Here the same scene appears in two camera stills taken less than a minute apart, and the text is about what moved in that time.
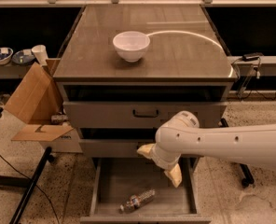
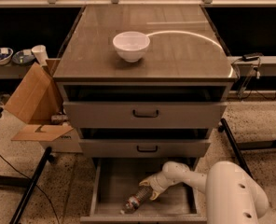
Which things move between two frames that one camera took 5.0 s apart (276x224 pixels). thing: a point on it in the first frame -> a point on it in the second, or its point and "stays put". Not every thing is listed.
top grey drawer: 139,114 stays put
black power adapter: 252,56 stays put
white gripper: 160,161 -> 158,182
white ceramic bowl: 131,46 stays put
